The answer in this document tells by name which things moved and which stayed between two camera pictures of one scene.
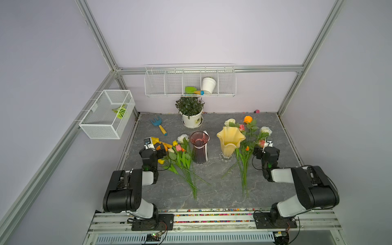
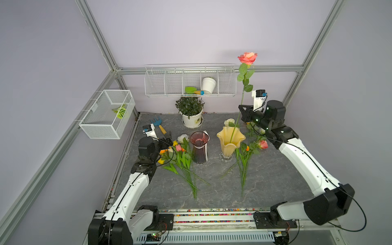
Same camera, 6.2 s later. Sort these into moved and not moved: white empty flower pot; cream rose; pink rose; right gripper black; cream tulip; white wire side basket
Moved: right gripper black; pink rose
Not moved: cream tulip; white wire side basket; cream rose; white empty flower pot
